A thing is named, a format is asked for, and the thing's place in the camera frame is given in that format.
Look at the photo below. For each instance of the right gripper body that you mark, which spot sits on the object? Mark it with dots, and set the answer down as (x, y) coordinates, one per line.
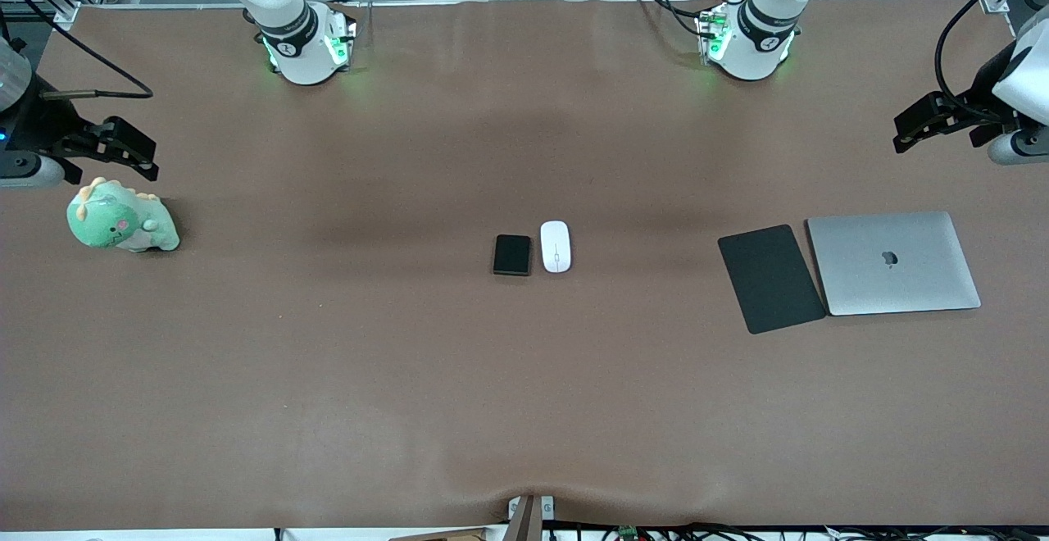
(41, 125)

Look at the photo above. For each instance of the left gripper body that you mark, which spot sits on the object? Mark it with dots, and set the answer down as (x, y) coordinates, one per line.
(982, 98)

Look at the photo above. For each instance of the white computer mouse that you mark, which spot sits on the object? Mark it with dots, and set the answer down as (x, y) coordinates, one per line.
(556, 246)

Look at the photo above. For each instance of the small black phone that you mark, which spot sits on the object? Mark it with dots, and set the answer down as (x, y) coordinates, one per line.
(512, 254)

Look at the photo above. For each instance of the black mouse pad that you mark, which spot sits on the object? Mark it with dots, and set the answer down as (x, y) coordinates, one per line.
(770, 279)

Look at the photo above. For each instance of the green dinosaur plush toy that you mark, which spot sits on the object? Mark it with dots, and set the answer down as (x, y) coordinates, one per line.
(106, 221)

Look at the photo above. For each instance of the silver laptop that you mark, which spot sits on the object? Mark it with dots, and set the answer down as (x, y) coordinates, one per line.
(901, 279)

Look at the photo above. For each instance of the brown table cover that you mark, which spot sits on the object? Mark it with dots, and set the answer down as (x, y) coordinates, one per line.
(328, 361)

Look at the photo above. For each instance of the small green circuit board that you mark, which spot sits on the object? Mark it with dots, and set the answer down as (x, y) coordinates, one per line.
(628, 532)

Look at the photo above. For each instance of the front camera mount bracket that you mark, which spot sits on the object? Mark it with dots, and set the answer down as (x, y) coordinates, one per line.
(529, 520)

